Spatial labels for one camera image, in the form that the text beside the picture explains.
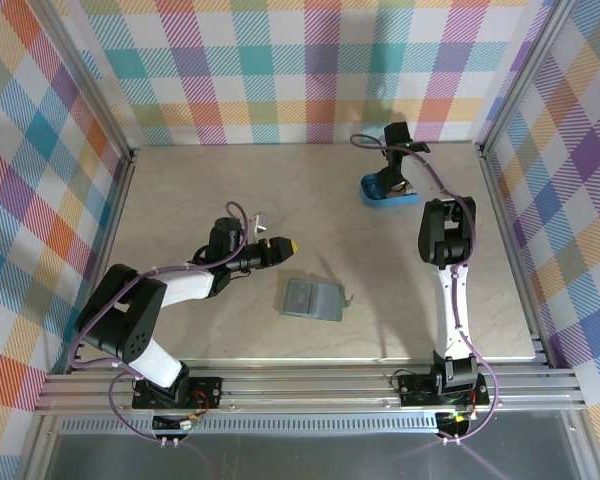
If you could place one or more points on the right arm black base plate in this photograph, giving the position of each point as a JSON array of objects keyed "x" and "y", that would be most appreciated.
[{"x": 410, "y": 392}]

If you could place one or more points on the aluminium corner post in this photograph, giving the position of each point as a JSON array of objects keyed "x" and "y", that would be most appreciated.
[
  {"x": 525, "y": 75},
  {"x": 87, "y": 82}
]

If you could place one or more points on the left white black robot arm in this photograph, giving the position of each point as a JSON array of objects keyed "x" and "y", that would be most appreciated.
[{"x": 190, "y": 282}]

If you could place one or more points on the mint green card holder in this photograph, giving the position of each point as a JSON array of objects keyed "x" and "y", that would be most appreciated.
[{"x": 325, "y": 305}]

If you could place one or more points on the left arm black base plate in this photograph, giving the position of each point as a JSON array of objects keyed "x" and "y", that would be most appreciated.
[{"x": 212, "y": 390}]

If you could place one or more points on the grey metal panel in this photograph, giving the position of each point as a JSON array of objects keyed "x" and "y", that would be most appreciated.
[{"x": 330, "y": 457}]

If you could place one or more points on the blue plastic tray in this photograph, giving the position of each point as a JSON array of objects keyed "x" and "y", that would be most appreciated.
[{"x": 380, "y": 201}]

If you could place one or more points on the long aluminium mounting rail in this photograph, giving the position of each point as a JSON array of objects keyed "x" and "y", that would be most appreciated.
[{"x": 305, "y": 395}]

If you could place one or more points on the aluminium side rail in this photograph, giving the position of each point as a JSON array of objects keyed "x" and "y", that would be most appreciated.
[
  {"x": 100, "y": 265},
  {"x": 512, "y": 250}
]

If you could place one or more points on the stack of cards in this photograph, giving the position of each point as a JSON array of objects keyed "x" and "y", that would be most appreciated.
[{"x": 407, "y": 190}]

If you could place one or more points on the black electronics bracket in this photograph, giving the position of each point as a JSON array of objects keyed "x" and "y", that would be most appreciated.
[{"x": 452, "y": 425}]

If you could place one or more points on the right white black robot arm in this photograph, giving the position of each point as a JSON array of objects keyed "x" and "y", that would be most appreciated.
[{"x": 452, "y": 310}]

